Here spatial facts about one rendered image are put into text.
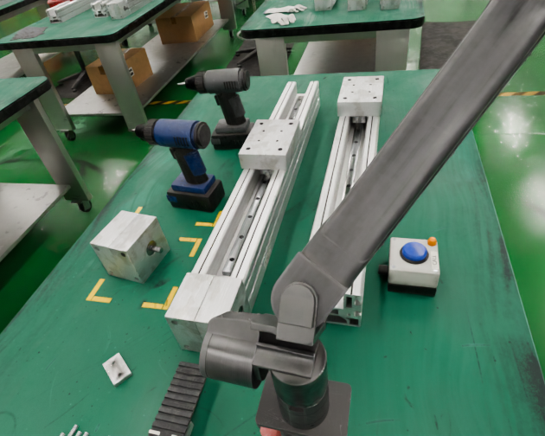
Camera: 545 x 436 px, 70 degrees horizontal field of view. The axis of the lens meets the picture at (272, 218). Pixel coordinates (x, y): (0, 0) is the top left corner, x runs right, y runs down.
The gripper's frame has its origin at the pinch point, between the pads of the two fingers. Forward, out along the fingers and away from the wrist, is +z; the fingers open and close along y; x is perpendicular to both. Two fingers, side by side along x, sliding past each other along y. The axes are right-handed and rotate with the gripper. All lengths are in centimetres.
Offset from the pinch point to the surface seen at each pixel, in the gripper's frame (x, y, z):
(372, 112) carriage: -76, -3, -7
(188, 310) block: -11.5, 20.5, -6.1
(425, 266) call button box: -28.4, -14.8, -3.0
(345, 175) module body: -56, 1, -1
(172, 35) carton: -354, 203, 54
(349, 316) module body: -19.0, -3.4, 0.3
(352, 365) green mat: -12.1, -4.5, 3.1
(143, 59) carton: -269, 188, 46
